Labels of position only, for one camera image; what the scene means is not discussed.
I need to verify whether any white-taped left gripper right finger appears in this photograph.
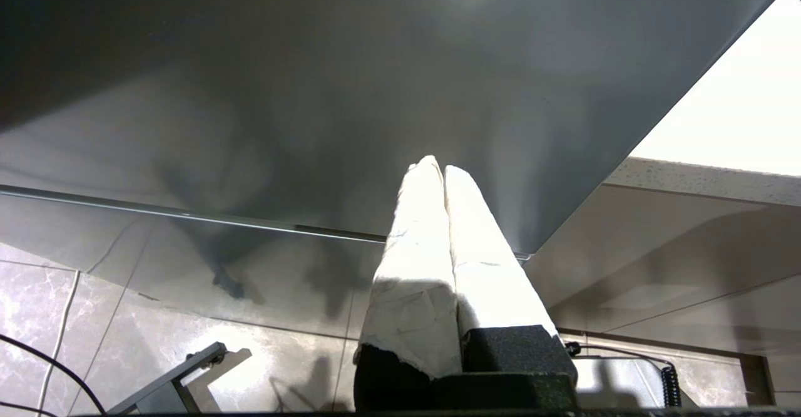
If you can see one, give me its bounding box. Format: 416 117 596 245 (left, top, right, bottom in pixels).
443 165 579 388

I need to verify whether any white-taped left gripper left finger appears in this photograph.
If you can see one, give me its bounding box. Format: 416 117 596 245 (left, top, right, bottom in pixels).
353 155 464 413

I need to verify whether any grey metal cabinet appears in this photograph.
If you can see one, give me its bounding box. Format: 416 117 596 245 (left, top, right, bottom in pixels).
0 0 801 339

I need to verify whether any coiled black cable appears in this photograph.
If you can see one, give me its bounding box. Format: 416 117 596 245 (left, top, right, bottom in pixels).
563 341 684 409

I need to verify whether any grey metal bracket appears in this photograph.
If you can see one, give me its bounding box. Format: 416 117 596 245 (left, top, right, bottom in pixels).
106 341 230 415

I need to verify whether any thin white floor cable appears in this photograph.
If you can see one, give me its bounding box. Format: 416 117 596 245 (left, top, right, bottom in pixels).
36 269 83 416

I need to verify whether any thin black floor cable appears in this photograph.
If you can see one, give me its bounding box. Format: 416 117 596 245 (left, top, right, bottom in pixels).
0 332 108 417

